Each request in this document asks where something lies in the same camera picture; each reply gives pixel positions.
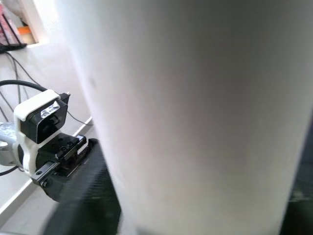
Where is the thin black floor wire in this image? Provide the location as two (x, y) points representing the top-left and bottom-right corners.
(0, 52), (95, 127)

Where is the white plastic table leg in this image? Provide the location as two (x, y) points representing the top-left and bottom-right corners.
(52, 0), (313, 235)

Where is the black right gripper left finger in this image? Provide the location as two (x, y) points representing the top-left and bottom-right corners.
(45, 138), (122, 235)

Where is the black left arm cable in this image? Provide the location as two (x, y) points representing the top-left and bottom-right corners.
(0, 79), (48, 93)

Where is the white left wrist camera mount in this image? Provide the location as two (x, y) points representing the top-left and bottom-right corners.
(13, 89), (62, 175)

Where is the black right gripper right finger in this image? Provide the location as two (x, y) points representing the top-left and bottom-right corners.
(280, 190), (313, 235)

